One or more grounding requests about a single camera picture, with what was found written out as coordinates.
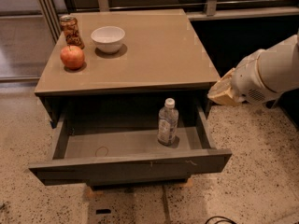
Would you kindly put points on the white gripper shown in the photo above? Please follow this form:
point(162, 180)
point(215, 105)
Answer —
point(247, 79)

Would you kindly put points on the clear plastic water bottle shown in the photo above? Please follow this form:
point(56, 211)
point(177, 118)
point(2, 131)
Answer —
point(167, 123)

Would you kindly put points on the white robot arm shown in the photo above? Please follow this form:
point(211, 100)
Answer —
point(279, 66)

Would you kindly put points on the grey cabinet with tan top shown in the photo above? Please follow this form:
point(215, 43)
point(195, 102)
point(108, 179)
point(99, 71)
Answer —
point(160, 51)

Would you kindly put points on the open grey top drawer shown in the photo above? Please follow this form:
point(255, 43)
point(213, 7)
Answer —
point(100, 150)

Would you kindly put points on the white ceramic bowl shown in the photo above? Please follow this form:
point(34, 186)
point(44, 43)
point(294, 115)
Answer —
point(108, 39)

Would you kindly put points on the red apple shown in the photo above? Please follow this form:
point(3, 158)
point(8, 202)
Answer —
point(72, 57)

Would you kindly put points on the patterned drink can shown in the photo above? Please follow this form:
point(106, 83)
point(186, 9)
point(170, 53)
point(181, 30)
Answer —
point(69, 25)

